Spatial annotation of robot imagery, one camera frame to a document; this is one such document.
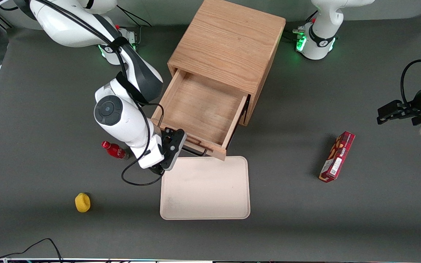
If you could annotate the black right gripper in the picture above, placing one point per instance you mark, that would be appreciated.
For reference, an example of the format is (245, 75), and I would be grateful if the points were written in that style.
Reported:
(156, 169)

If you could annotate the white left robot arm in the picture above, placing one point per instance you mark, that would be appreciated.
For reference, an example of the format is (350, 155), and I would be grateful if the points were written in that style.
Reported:
(320, 44)

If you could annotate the yellow round sponge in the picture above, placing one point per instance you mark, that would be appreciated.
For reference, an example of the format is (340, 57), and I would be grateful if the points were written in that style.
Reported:
(82, 202)

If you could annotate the red plastic bottle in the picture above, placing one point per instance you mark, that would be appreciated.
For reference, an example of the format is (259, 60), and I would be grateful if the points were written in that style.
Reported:
(114, 149)

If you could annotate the wooden drawer cabinet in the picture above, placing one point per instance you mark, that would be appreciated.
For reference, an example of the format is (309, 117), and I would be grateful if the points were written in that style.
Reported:
(228, 40)

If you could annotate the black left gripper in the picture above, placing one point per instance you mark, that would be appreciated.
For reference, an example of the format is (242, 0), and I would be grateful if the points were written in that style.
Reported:
(416, 108)

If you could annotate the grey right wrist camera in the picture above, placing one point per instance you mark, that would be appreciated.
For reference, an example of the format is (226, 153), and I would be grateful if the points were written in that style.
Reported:
(176, 153)

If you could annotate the red snack box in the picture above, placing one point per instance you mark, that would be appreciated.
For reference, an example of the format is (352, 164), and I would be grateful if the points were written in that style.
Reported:
(337, 157)

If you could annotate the beige rectangular tray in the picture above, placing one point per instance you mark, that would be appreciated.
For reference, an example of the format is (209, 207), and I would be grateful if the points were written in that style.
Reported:
(205, 188)

